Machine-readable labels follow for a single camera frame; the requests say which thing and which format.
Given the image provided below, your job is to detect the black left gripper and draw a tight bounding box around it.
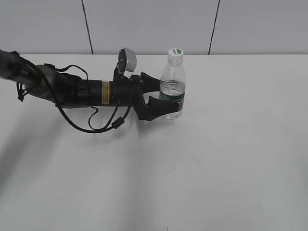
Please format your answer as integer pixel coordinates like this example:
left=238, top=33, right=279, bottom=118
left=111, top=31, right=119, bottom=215
left=110, top=72, right=183, bottom=121

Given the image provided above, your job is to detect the clear water bottle green label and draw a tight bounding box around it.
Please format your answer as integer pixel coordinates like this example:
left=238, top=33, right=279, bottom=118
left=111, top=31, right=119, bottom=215
left=159, top=59, right=186, bottom=120

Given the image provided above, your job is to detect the white green bottle cap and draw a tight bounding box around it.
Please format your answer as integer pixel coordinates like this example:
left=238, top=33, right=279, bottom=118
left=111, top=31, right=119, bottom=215
left=168, top=48, right=184, bottom=62

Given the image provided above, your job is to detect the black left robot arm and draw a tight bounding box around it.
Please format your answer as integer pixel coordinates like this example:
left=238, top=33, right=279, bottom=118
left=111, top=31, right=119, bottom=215
left=0, top=48, right=180, bottom=121

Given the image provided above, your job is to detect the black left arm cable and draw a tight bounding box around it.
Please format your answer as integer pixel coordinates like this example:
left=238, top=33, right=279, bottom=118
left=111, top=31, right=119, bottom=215
left=54, top=96, right=132, bottom=133

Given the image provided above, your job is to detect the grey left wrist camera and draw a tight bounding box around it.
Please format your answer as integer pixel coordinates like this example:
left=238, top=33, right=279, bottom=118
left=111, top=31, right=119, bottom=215
left=117, top=47, right=137, bottom=74

